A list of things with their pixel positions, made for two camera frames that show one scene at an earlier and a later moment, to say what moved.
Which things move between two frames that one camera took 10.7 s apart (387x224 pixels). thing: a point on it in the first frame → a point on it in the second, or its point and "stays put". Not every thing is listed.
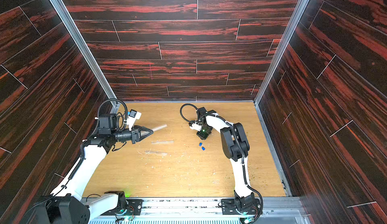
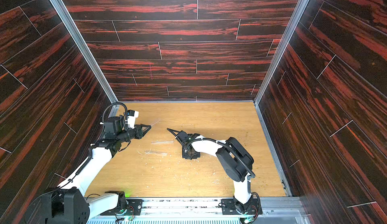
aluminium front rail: (280, 211) stays put
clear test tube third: (149, 152) stays put
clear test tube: (159, 127) → (156, 122)
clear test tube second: (162, 142) stays put
